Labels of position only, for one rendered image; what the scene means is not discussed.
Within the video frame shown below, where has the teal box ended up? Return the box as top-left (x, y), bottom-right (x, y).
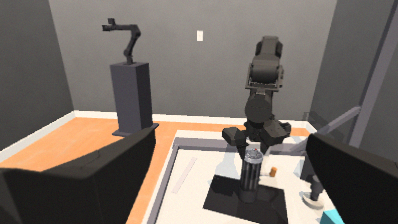
top-left (320, 209), bottom-right (344, 224)

